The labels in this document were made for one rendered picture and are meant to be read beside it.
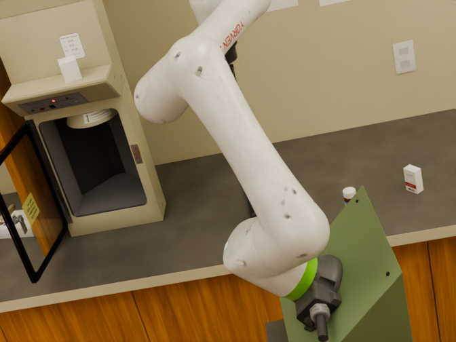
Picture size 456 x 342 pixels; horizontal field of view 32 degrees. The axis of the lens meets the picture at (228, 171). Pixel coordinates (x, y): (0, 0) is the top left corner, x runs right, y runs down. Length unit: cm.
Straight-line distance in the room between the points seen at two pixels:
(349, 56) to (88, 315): 125
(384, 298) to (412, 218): 76
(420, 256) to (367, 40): 82
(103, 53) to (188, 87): 80
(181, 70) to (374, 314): 64
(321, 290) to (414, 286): 76
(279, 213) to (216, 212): 102
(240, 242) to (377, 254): 29
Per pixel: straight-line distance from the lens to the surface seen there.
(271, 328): 210
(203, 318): 254
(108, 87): 235
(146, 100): 176
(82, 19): 238
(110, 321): 258
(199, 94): 163
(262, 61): 284
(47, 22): 240
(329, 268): 181
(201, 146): 299
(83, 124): 253
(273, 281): 176
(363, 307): 170
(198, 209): 265
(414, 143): 277
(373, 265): 173
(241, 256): 171
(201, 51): 163
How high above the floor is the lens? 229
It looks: 29 degrees down
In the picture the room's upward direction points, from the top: 15 degrees counter-clockwise
